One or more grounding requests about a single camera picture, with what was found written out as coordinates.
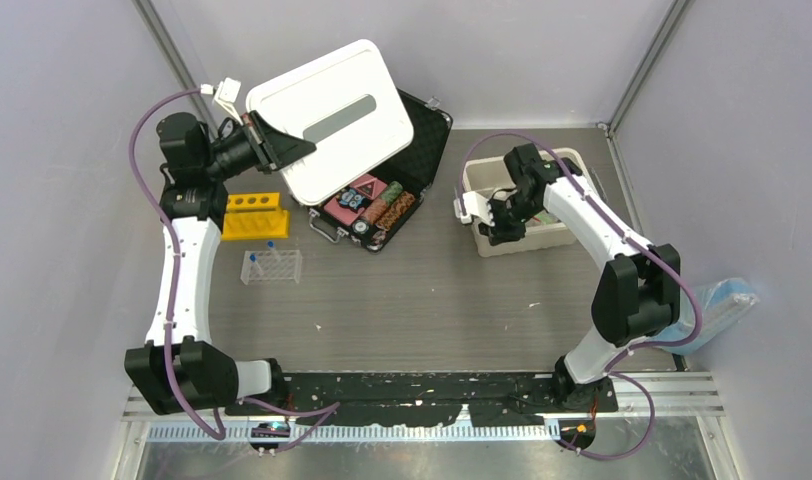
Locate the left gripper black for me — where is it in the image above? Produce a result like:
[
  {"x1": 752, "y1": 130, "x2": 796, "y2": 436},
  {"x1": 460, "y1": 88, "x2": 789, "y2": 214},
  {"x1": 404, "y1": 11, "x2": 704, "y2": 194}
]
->
[{"x1": 202, "y1": 110, "x2": 314, "y2": 182}]

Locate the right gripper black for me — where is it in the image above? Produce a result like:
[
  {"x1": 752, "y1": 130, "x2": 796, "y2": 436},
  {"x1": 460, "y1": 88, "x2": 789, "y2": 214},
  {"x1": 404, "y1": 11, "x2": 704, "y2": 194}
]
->
[{"x1": 476, "y1": 191, "x2": 542, "y2": 245}]

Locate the beige plastic bin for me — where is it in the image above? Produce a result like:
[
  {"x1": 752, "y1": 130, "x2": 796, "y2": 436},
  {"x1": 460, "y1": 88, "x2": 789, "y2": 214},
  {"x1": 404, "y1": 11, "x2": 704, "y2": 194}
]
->
[{"x1": 458, "y1": 143, "x2": 612, "y2": 259}]

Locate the yellow test tube rack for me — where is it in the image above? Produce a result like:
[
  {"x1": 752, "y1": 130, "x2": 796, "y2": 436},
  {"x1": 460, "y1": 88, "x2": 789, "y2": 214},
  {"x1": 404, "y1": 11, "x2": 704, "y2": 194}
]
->
[{"x1": 221, "y1": 192, "x2": 290, "y2": 242}]

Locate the white bin lid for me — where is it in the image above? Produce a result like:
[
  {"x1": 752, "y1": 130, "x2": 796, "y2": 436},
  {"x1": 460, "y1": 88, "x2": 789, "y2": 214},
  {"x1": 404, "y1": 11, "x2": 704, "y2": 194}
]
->
[{"x1": 245, "y1": 39, "x2": 414, "y2": 206}]

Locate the clear plastic well plate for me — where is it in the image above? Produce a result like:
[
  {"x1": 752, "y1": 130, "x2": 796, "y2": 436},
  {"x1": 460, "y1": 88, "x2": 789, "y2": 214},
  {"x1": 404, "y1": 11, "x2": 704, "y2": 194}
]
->
[{"x1": 240, "y1": 250, "x2": 303, "y2": 285}]

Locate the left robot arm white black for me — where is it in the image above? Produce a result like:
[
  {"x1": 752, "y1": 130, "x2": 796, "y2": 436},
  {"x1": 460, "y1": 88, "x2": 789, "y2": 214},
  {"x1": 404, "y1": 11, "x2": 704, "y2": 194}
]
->
[{"x1": 124, "y1": 112, "x2": 317, "y2": 415}]

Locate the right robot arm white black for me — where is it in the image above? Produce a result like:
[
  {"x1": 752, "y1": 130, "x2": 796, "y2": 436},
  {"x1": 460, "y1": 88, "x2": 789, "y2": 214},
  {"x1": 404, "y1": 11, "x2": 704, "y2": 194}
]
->
[{"x1": 479, "y1": 143, "x2": 681, "y2": 411}]

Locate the black poker chip case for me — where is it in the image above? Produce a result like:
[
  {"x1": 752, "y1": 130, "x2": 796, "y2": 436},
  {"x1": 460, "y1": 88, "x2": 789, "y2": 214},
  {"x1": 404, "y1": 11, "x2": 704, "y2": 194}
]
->
[{"x1": 308, "y1": 90, "x2": 453, "y2": 253}]

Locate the blue plastic bag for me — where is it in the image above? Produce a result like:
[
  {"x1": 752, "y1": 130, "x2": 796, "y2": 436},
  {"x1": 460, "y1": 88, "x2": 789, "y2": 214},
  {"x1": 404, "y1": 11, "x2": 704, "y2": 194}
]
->
[{"x1": 651, "y1": 278, "x2": 760, "y2": 356}]

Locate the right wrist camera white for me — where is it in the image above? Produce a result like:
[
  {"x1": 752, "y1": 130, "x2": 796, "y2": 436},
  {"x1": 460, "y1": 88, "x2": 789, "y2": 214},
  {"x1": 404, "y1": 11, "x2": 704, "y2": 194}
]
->
[{"x1": 453, "y1": 191, "x2": 495, "y2": 226}]

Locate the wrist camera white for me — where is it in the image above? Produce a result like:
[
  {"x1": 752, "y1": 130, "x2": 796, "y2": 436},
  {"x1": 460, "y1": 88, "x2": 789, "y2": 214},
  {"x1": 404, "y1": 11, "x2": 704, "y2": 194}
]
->
[
  {"x1": 453, "y1": 191, "x2": 495, "y2": 226},
  {"x1": 199, "y1": 77, "x2": 242, "y2": 123}
]

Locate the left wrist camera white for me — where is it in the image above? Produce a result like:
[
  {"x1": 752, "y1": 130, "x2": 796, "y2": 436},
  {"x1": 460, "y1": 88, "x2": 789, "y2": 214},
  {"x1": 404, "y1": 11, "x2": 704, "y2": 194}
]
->
[{"x1": 199, "y1": 77, "x2": 242, "y2": 123}]

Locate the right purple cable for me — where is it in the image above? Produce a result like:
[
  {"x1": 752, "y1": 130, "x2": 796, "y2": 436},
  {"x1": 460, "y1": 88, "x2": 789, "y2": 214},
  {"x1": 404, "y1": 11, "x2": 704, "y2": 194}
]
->
[{"x1": 454, "y1": 132, "x2": 704, "y2": 463}]

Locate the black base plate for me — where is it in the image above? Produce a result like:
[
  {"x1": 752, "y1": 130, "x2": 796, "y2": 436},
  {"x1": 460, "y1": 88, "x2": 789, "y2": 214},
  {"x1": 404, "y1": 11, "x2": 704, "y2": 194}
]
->
[{"x1": 260, "y1": 372, "x2": 618, "y2": 427}]

